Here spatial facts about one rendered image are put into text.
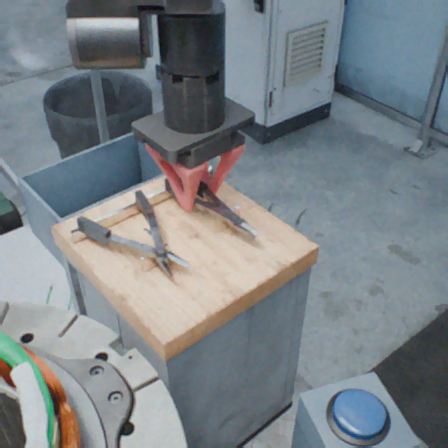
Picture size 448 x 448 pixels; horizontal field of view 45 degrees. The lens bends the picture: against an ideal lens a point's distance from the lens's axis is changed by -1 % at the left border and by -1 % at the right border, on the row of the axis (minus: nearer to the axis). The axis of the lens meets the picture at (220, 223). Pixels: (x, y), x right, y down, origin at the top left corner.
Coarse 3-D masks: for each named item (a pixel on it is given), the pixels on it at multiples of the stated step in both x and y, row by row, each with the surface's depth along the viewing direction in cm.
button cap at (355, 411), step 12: (348, 396) 43; (360, 396) 43; (372, 396) 43; (336, 408) 43; (348, 408) 42; (360, 408) 42; (372, 408) 42; (336, 420) 42; (348, 420) 42; (360, 420) 42; (372, 420) 42; (384, 420) 42; (348, 432) 41; (360, 432) 41; (372, 432) 41
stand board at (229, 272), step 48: (144, 192) 61; (144, 240) 55; (192, 240) 55; (240, 240) 55; (288, 240) 55; (144, 288) 50; (192, 288) 50; (240, 288) 50; (144, 336) 47; (192, 336) 47
